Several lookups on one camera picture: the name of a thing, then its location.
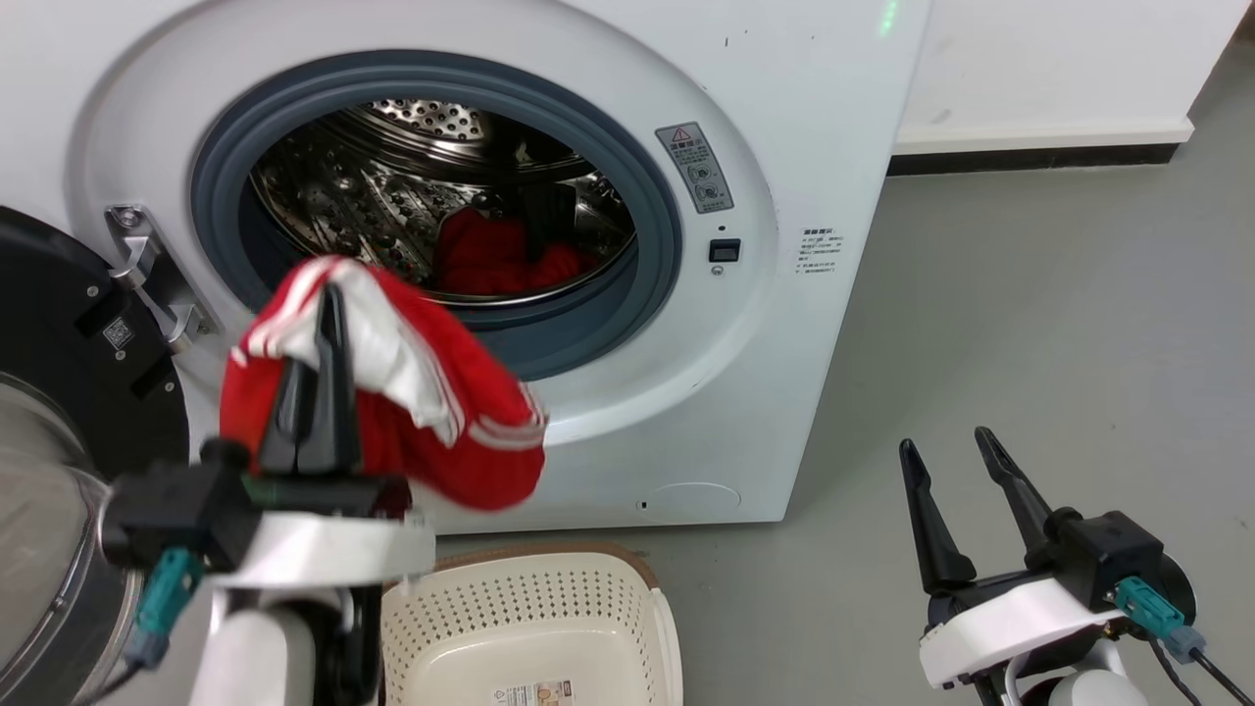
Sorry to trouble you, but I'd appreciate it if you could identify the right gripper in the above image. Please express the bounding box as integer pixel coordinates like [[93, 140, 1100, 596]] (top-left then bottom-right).
[[898, 427, 1130, 690]]

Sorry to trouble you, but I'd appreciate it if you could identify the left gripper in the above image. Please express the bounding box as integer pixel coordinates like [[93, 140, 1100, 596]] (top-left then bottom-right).
[[209, 283, 437, 591]]

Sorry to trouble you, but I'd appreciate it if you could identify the red white striped garment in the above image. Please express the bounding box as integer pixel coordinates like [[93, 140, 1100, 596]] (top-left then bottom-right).
[[220, 257, 549, 514]]

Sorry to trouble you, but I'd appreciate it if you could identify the cream perforated laundry basket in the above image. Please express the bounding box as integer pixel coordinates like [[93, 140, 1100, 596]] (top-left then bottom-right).
[[380, 542, 685, 706]]

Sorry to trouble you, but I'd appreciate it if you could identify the paper basket label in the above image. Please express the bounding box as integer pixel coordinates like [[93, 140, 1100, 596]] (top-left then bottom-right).
[[492, 681, 577, 706]]

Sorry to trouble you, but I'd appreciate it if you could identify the white front-load washing machine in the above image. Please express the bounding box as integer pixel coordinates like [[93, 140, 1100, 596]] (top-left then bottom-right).
[[0, 0, 932, 536]]

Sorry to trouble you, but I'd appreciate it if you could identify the metal door hinge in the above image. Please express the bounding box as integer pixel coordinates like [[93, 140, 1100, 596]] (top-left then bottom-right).
[[106, 204, 220, 355]]

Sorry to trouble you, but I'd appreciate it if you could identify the perforated steel drum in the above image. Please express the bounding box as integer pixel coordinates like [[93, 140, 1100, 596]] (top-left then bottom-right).
[[250, 98, 638, 304]]

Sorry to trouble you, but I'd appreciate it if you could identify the black round washer door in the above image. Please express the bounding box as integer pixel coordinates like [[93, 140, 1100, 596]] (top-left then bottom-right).
[[0, 206, 193, 706]]

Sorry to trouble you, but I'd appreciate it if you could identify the round filter cover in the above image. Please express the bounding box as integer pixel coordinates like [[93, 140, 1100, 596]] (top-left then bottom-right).
[[641, 480, 744, 517]]

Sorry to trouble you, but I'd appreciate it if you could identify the grey rubber door gasket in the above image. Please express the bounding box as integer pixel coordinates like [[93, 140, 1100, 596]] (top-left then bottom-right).
[[191, 51, 685, 383]]

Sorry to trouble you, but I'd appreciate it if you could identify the grey warning sticker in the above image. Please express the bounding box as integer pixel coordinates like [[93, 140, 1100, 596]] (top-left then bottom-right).
[[654, 122, 735, 216]]

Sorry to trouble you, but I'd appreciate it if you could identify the teal right cable connector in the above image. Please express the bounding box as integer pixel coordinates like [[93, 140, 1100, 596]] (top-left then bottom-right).
[[1114, 577, 1208, 664]]

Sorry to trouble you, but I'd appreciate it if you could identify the teal cable connector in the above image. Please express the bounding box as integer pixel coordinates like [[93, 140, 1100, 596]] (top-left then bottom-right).
[[123, 547, 204, 673], [1114, 577, 1208, 664]]

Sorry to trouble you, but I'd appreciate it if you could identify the teal left cable connector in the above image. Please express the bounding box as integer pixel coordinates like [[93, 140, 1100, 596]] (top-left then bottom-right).
[[123, 547, 204, 673]]

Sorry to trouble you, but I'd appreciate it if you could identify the thin black cable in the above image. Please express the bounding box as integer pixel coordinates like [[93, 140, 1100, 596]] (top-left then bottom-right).
[[1145, 635, 1255, 706]]

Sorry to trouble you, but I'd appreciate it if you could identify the black wall baseboard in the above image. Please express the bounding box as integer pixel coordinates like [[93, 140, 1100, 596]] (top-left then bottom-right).
[[887, 143, 1182, 178]]

